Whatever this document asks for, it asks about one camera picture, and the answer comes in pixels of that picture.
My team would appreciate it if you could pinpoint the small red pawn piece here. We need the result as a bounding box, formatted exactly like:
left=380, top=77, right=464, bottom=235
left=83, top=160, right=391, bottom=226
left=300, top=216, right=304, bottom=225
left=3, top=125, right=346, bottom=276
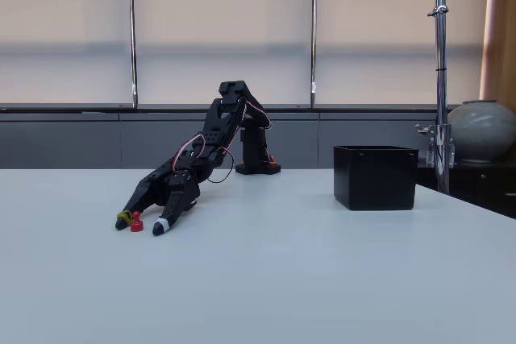
left=130, top=210, right=145, bottom=234

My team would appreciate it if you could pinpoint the black open box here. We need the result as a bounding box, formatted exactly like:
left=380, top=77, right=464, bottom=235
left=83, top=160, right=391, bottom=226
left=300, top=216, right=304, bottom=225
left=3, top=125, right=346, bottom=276
left=333, top=145, right=419, bottom=212

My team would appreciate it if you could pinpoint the grey window ledge cabinet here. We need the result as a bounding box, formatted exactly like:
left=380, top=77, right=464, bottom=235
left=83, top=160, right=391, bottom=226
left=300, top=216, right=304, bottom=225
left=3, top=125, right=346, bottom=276
left=0, top=102, right=447, bottom=171

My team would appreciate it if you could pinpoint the beige roller blind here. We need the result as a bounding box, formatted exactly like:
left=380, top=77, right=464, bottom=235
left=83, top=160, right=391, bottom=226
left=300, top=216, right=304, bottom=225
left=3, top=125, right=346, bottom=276
left=0, top=0, right=131, bottom=106
left=135, top=0, right=313, bottom=106
left=317, top=0, right=487, bottom=106

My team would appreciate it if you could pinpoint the chrome stand pole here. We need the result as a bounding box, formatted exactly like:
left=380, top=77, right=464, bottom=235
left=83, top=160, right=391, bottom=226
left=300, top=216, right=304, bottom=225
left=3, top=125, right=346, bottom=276
left=427, top=0, right=452, bottom=194

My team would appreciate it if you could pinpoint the dark low cabinet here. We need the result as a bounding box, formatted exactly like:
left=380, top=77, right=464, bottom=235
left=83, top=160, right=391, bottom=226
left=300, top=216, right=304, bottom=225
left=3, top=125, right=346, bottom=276
left=414, top=160, right=516, bottom=220

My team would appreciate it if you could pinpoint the grey round ceramic vase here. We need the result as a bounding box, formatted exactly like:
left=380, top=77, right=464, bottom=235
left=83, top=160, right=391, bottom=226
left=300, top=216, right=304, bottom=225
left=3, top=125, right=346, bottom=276
left=447, top=99, right=516, bottom=164

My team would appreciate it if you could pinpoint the red white servo cable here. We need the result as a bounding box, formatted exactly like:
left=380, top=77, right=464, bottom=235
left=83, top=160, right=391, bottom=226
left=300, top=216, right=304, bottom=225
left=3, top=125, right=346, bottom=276
left=170, top=92, right=273, bottom=184

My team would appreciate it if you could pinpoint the brown wooden wall panel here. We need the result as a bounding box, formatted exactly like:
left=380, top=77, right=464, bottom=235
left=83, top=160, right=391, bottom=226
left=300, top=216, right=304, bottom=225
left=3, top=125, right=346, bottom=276
left=478, top=0, right=516, bottom=104

